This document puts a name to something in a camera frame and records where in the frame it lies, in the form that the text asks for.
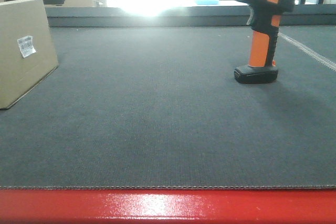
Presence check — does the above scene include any blue tray on table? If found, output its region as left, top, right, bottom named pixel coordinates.
left=195, top=0, right=219, bottom=5

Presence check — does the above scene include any white barcode label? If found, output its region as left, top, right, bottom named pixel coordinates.
left=17, top=35, right=36, bottom=58

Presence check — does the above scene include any red metal conveyor frame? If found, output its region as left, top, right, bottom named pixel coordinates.
left=1, top=189, right=335, bottom=223

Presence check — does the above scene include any cardboard package box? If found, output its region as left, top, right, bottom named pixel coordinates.
left=1, top=0, right=59, bottom=110

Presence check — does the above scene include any orange black barcode scanner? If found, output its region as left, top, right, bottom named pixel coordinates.
left=234, top=0, right=295, bottom=84

